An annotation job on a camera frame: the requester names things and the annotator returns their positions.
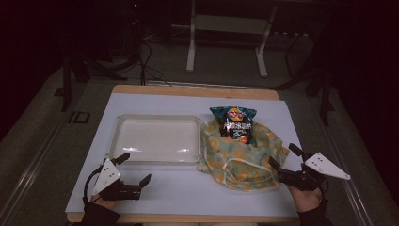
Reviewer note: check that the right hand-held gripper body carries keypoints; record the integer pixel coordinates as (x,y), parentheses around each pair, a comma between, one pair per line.
(323,166)

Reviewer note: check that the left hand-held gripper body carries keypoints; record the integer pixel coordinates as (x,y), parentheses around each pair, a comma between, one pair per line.
(108,177)

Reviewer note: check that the green orange patterned cloth bag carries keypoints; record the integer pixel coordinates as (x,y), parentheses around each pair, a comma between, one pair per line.
(238,157)

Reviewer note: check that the white square plastic tray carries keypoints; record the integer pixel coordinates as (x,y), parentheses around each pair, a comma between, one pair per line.
(156,139)

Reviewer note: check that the dark chip packet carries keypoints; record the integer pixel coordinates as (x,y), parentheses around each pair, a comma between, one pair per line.
(235,125)

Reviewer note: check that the person's left hand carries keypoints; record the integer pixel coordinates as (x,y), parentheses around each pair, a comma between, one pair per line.
(105,203)

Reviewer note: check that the person's right hand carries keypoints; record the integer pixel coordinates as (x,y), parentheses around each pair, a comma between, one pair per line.
(306,199)

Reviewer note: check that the white table mat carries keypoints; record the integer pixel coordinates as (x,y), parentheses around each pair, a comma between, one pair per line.
(175,188)

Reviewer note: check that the black floor plate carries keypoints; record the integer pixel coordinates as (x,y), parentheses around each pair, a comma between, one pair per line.
(80,117)

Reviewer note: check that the black metal stand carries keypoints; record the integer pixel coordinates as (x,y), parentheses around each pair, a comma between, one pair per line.
(326,94)

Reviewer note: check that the white metal stand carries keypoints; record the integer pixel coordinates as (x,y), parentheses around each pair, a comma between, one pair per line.
(230,24)

